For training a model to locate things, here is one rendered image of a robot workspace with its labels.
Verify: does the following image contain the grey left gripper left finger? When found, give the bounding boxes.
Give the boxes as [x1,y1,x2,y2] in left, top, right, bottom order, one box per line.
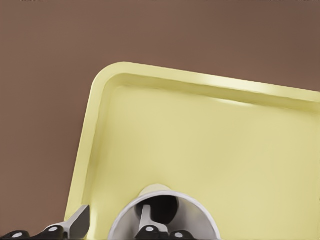
[0,204,91,240]

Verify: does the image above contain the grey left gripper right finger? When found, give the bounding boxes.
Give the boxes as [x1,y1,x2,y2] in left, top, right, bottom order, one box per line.
[133,204,195,240]

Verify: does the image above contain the white IKEA cup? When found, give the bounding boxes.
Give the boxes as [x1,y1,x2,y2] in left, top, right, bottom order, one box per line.
[107,183,222,240]

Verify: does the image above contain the pale yellow tray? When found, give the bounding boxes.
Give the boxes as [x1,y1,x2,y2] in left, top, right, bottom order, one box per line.
[63,61,320,240]

